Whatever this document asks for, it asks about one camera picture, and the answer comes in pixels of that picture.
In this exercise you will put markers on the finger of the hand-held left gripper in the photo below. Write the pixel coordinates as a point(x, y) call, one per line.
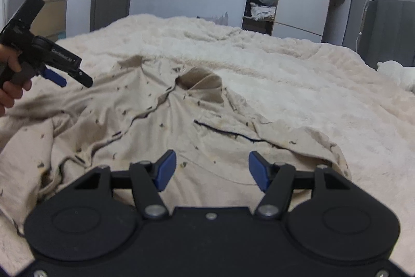
point(56, 79)
point(82, 78)

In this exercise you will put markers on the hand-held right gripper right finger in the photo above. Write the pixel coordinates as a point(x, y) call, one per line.
point(259, 171)

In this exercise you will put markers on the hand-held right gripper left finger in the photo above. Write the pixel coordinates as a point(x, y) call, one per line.
point(166, 171)

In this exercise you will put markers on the beige printed pajama shirt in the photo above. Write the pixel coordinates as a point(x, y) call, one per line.
point(146, 121)

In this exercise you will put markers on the white folded clothes pile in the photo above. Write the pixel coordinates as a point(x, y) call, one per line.
point(261, 11)

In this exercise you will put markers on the person's left hand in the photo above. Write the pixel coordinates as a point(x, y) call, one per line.
point(13, 90)

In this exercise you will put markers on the cream fluffy blanket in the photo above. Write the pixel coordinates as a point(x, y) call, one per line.
point(308, 85)

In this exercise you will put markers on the white plush toy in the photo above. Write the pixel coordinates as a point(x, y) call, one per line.
point(398, 72)

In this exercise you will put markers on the grey upholstered headboard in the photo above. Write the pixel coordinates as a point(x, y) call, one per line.
point(389, 30)

